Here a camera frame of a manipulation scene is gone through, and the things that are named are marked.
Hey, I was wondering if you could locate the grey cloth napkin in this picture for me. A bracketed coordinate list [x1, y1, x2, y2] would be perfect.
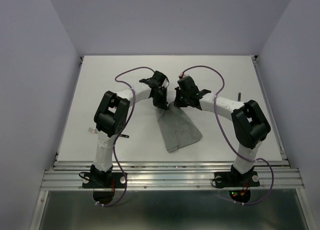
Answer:
[155, 102, 203, 153]

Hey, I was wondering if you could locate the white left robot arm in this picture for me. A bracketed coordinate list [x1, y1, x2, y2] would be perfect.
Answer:
[90, 71, 169, 187]

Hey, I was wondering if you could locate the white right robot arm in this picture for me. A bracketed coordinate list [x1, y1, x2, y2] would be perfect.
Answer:
[174, 76, 271, 185]

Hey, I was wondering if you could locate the black handled fork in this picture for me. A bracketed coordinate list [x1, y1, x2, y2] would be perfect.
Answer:
[87, 127, 130, 139]

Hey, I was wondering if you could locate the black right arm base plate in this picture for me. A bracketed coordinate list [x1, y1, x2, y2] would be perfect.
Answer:
[211, 171, 260, 189]

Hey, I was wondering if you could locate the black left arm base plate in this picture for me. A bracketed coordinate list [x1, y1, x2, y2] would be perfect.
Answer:
[79, 172, 127, 189]

